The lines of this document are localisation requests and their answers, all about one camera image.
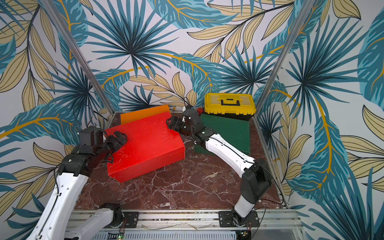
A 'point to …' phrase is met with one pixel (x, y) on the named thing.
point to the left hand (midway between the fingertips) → (123, 143)
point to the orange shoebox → (131, 116)
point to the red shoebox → (151, 144)
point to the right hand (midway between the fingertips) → (168, 123)
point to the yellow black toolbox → (235, 105)
